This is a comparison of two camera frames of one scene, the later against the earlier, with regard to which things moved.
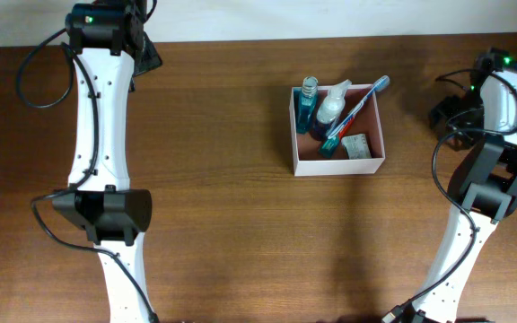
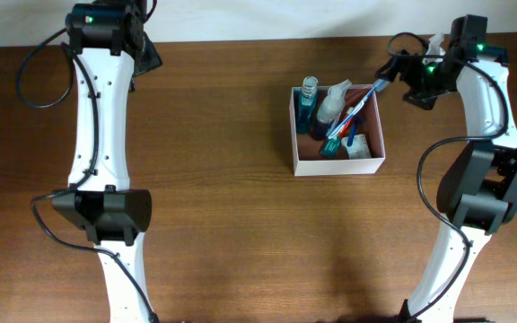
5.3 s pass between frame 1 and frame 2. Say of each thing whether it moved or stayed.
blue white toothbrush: stayed
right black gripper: moved
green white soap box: stayed
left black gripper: stayed
